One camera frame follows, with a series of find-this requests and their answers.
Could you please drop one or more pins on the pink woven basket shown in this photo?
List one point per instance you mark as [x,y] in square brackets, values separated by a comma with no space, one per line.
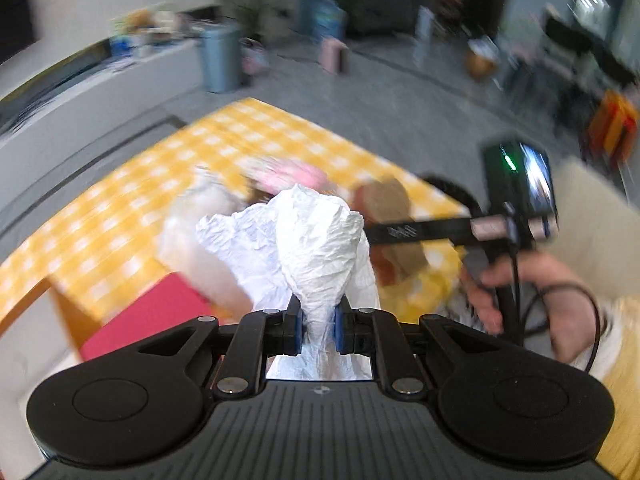
[255,59]

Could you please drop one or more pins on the red box lid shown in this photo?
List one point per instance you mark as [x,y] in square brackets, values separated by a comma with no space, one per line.
[168,303]

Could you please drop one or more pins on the blue water jug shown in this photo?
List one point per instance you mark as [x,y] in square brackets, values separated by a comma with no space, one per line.
[328,21]

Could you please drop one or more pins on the white marble TV console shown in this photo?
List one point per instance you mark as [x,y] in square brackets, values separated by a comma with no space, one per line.
[92,108]

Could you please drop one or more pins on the person's right hand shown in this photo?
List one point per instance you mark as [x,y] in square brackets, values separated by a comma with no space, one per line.
[572,325]

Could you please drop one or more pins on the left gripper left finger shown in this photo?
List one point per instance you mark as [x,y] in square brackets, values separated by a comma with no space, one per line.
[247,347]

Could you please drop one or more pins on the camera box with screen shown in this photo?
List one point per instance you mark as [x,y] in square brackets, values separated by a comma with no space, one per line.
[519,185]

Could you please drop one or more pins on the white crinkled plastic bag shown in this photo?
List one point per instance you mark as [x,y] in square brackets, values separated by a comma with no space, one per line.
[306,245]

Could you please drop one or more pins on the yellow checkered tablecloth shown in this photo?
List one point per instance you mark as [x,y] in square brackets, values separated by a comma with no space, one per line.
[100,249]

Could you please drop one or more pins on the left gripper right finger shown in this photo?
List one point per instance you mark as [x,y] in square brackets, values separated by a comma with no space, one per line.
[377,334]

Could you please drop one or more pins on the grey metal trash bin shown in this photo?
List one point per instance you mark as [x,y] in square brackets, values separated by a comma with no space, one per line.
[221,55]

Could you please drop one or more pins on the orange storage box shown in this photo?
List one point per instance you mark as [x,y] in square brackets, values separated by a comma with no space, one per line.
[47,319]

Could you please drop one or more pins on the pink white knitted toy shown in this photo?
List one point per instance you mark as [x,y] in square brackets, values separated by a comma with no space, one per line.
[274,174]

